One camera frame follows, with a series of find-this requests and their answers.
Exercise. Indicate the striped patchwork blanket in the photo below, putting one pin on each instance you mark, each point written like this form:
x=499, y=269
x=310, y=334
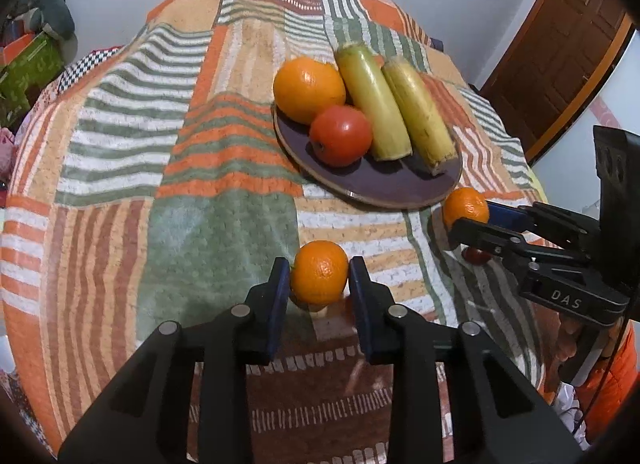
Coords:
x=150, y=168

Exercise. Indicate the brown wooden door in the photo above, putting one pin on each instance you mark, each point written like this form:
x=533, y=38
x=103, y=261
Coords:
x=560, y=53

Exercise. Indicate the purple plate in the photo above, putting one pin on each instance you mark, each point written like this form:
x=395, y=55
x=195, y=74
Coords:
x=380, y=181

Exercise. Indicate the yellow-green banana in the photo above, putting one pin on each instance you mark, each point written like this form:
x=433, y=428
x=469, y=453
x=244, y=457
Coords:
x=420, y=113
x=372, y=103

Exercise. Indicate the person's right hand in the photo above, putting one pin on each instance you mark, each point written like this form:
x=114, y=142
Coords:
x=567, y=344

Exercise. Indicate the large orange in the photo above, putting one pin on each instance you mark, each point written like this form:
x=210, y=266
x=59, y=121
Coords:
x=307, y=88

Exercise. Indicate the dark red jujube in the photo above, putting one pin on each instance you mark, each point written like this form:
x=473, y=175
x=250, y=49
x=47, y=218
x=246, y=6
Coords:
x=475, y=256

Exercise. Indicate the grey pillow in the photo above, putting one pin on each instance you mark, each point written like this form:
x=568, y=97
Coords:
x=50, y=8

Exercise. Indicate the red tomato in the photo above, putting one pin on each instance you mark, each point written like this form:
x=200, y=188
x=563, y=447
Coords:
x=342, y=136

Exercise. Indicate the orange box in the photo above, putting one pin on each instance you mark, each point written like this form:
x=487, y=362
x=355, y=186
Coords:
x=15, y=48

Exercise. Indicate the black white checkered cloth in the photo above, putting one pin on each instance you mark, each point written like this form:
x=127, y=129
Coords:
x=87, y=66

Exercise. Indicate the floral quilt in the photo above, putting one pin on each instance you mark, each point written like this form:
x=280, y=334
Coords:
x=5, y=153

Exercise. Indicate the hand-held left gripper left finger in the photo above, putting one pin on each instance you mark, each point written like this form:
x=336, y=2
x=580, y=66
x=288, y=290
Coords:
x=277, y=294

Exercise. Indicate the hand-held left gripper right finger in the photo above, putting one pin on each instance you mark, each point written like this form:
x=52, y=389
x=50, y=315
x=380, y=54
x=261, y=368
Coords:
x=360, y=294

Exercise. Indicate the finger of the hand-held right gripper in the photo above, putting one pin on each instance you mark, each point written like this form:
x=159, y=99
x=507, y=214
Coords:
x=505, y=214
x=495, y=241

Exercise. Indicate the small mandarin orange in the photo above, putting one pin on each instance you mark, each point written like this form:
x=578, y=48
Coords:
x=320, y=272
x=465, y=206

